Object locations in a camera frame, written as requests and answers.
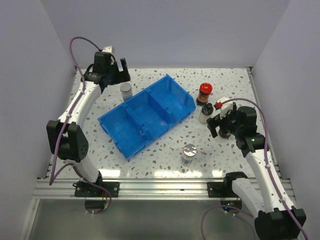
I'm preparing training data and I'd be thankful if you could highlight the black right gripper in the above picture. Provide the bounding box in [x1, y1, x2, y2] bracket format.
[207, 106, 242, 138]

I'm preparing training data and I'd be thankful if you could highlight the silver-lid blue-label spice jar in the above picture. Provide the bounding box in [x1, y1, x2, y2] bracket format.
[120, 82, 133, 102]

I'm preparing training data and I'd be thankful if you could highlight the silver-lid shaker jar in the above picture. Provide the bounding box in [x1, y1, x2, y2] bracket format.
[181, 143, 198, 166]

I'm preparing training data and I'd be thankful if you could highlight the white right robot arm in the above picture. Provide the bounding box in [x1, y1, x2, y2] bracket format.
[207, 102, 307, 240]

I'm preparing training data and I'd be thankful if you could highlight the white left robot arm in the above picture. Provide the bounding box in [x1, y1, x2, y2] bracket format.
[46, 46, 131, 197]

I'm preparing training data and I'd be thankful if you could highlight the black-cap white spice bottle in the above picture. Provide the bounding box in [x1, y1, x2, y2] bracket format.
[198, 103, 214, 124]

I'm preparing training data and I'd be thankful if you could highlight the red-cap brown sauce jar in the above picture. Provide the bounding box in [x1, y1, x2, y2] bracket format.
[218, 129, 232, 139]

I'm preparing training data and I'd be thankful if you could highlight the red-cap dark sauce jar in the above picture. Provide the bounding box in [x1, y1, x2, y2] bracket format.
[196, 82, 213, 106]

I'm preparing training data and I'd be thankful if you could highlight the blue three-compartment plastic bin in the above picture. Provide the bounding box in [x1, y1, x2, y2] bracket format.
[98, 75, 196, 159]

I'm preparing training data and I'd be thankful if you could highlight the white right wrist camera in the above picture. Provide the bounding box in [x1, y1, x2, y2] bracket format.
[214, 96, 233, 119]

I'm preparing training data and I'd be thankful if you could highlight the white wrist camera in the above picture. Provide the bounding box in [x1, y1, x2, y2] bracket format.
[102, 45, 115, 55]
[214, 96, 233, 119]

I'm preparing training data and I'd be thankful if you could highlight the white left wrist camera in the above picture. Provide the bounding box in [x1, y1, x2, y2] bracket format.
[102, 45, 115, 55]

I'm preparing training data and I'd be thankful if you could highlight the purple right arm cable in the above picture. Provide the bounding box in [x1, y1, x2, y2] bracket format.
[201, 97, 310, 240]

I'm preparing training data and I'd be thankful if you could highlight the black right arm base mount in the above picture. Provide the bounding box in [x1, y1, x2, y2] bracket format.
[207, 181, 228, 198]

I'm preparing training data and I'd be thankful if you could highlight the aluminium front rail frame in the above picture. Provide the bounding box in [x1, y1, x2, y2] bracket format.
[31, 178, 223, 201]

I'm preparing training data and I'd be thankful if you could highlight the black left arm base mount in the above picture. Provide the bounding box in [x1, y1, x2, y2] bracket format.
[72, 181, 120, 198]

